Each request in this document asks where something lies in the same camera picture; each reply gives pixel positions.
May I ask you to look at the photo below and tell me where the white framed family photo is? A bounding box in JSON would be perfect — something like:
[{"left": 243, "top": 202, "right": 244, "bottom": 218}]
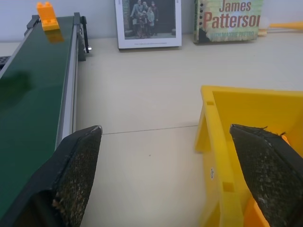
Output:
[{"left": 114, "top": 0, "right": 183, "bottom": 50}]

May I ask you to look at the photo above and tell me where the orange toy building block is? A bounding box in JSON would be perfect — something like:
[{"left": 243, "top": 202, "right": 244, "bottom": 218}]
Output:
[{"left": 36, "top": 1, "right": 61, "bottom": 31}]

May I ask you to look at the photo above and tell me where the James Patterson book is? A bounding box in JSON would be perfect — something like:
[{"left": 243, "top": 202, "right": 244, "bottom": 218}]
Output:
[{"left": 192, "top": 0, "right": 264, "bottom": 44}]

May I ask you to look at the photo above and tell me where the yellow-handled tool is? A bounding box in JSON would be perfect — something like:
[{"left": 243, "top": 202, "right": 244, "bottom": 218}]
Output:
[{"left": 258, "top": 17, "right": 303, "bottom": 37}]

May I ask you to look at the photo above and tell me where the yellow plastic storage bin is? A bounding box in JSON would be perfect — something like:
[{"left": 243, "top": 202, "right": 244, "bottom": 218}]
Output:
[{"left": 194, "top": 85, "right": 303, "bottom": 227}]

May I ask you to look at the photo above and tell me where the orange block in bin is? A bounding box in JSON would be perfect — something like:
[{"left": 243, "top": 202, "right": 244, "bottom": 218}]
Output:
[{"left": 242, "top": 197, "right": 271, "bottom": 227}]

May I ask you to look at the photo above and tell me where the black perforated tray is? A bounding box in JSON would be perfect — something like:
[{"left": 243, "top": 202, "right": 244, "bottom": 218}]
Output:
[{"left": 0, "top": 55, "right": 12, "bottom": 72}]

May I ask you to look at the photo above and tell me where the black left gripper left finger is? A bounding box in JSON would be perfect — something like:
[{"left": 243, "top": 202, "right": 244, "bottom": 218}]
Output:
[{"left": 0, "top": 125, "right": 103, "bottom": 227}]

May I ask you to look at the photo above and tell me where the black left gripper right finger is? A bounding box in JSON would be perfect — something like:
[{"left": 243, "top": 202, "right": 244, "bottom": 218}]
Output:
[{"left": 229, "top": 123, "right": 303, "bottom": 227}]

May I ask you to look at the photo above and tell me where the green conveyor belt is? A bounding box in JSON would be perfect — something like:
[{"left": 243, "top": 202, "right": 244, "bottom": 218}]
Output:
[{"left": 0, "top": 12, "right": 93, "bottom": 219}]

